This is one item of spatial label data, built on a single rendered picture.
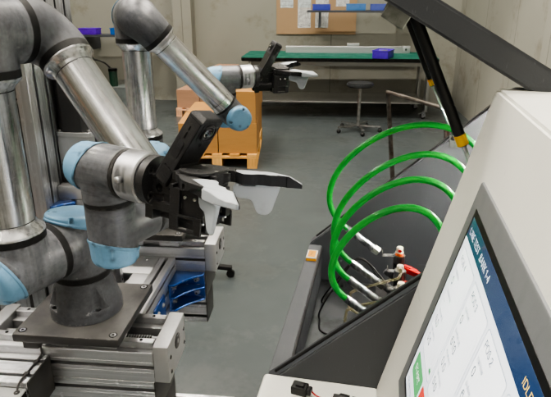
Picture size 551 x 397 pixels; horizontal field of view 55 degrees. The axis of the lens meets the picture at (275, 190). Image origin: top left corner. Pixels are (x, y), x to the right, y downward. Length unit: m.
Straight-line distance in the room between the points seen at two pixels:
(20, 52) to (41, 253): 0.36
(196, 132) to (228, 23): 8.55
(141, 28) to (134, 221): 0.78
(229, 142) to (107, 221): 4.74
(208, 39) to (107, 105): 8.35
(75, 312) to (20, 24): 0.57
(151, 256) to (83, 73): 0.79
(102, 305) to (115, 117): 0.43
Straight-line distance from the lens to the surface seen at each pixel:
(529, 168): 0.62
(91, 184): 0.81
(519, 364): 0.50
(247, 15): 9.16
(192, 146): 0.70
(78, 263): 1.14
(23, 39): 1.00
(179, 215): 0.70
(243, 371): 2.69
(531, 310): 0.50
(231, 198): 0.60
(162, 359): 1.19
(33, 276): 1.07
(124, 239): 0.84
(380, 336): 1.03
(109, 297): 1.20
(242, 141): 5.52
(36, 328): 1.23
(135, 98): 1.67
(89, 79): 0.99
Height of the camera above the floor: 1.68
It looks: 20 degrees down
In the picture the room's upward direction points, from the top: straight up
